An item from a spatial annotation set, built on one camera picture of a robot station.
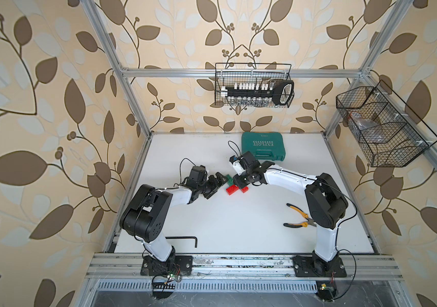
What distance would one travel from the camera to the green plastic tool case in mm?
1077

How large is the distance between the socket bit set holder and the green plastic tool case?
28cm

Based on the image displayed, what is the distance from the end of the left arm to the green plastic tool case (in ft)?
0.95

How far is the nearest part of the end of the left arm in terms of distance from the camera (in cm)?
82

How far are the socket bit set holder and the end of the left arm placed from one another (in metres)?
0.36

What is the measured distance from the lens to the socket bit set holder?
0.82m
